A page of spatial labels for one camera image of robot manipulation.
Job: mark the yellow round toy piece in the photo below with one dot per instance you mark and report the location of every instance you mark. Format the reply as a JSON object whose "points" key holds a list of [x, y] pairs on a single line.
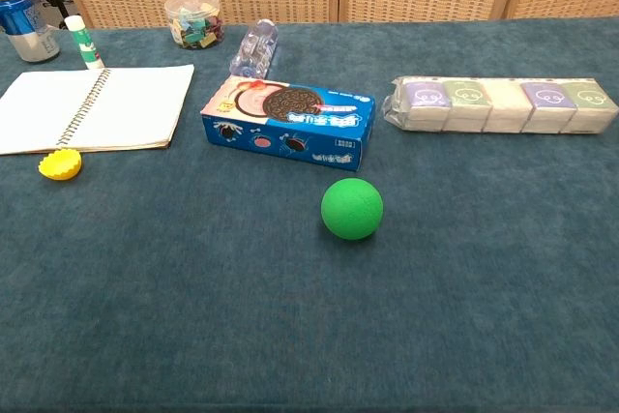
{"points": [[60, 165]]}

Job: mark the green foam ball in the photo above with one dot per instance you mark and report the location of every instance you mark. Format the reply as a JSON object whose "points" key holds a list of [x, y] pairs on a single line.
{"points": [[352, 209]]}

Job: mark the blue cookie box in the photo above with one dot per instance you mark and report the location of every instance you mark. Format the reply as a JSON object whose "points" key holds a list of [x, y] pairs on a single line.
{"points": [[290, 123]]}

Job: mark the teal table cloth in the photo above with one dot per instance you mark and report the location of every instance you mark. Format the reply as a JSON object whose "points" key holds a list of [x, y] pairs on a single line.
{"points": [[309, 287]]}

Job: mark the clear plastic water bottle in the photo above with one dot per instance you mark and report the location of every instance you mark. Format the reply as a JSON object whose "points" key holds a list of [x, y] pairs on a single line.
{"points": [[255, 50]]}

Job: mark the clear jar of colourful clips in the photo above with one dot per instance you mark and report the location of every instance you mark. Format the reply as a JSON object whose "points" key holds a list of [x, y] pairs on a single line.
{"points": [[194, 20]]}

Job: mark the wrapped tissue packs bundle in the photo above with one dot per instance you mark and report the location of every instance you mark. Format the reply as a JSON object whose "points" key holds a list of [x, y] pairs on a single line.
{"points": [[500, 104]]}

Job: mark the white spiral notebook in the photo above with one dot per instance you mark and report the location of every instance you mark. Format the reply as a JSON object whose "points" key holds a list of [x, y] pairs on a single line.
{"points": [[97, 106]]}

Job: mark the white green glue stick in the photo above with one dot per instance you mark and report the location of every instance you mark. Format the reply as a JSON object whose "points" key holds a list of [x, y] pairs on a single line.
{"points": [[83, 43]]}

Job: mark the blue drink can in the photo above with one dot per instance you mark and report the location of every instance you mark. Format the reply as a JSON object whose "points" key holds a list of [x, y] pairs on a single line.
{"points": [[26, 26]]}

